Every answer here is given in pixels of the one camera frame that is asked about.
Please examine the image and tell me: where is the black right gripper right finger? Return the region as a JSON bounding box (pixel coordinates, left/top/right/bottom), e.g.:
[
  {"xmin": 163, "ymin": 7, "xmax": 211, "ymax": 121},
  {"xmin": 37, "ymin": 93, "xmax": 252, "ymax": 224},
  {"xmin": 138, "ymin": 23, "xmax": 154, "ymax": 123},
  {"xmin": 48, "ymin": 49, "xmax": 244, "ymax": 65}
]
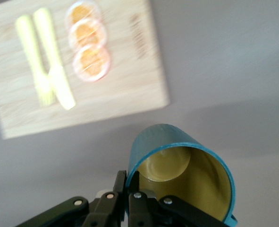
[{"xmin": 128, "ymin": 170, "xmax": 228, "ymax": 227}]

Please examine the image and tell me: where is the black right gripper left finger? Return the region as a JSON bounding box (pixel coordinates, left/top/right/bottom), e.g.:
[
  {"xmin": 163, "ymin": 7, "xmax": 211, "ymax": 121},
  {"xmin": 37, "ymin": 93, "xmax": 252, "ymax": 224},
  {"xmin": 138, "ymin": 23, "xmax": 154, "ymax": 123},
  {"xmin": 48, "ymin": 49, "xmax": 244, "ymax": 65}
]
[{"xmin": 16, "ymin": 170, "xmax": 128, "ymax": 227}]

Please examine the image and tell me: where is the teal cup with yellow inside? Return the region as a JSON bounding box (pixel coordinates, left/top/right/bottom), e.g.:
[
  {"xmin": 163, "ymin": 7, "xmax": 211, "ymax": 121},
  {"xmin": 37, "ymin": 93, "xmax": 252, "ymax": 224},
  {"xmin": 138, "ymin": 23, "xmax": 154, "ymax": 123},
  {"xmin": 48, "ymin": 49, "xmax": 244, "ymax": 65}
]
[{"xmin": 126, "ymin": 123, "xmax": 238, "ymax": 227}]

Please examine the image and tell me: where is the bamboo cutting board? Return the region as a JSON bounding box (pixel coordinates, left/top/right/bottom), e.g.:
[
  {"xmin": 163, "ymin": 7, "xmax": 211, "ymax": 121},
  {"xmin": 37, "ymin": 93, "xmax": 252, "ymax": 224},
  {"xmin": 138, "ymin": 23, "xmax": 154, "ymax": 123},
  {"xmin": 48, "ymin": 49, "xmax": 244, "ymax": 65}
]
[{"xmin": 0, "ymin": 0, "xmax": 171, "ymax": 140}]

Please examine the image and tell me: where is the yellow plastic knife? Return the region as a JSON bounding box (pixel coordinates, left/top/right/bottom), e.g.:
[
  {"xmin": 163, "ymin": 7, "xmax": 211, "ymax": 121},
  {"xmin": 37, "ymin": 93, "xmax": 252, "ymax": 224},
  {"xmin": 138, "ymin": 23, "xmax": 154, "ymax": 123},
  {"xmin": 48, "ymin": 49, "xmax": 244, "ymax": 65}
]
[{"xmin": 32, "ymin": 7, "xmax": 76, "ymax": 111}]

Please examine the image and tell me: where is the toy orange slice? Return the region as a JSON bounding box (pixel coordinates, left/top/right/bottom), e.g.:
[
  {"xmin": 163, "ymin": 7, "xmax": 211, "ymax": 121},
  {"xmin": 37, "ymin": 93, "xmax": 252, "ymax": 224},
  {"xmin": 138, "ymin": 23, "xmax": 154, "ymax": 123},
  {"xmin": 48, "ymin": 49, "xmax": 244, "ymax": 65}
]
[
  {"xmin": 65, "ymin": 0, "xmax": 102, "ymax": 27},
  {"xmin": 72, "ymin": 44, "xmax": 112, "ymax": 83},
  {"xmin": 68, "ymin": 18, "xmax": 107, "ymax": 50}
]

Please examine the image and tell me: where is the yellow plastic fork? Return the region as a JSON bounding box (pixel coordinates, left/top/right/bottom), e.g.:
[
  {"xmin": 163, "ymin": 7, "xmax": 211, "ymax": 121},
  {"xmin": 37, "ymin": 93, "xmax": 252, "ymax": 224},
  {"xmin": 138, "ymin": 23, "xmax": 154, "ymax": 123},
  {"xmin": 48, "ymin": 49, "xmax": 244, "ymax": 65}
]
[{"xmin": 15, "ymin": 14, "xmax": 55, "ymax": 107}]

